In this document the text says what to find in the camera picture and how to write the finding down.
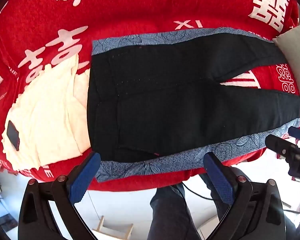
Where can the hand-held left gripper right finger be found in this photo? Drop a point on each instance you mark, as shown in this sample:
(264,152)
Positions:
(218,177)

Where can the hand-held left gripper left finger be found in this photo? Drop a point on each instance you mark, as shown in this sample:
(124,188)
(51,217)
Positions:
(85,177)

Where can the black pants with floral stripes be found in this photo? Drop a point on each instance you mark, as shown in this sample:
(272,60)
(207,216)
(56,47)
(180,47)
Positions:
(165,100)

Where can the person's leg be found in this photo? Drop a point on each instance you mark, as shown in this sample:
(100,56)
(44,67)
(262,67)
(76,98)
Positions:
(168,212)
(215,200)

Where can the wooden stool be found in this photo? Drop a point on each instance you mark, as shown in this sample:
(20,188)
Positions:
(115,227)

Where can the cream white garment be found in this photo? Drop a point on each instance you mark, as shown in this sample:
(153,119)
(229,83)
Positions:
(52,110)

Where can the white pillow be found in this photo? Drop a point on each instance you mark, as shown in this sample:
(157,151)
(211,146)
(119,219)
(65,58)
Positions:
(293,45)

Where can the red printed blanket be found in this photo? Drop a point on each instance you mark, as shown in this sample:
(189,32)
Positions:
(140,5)

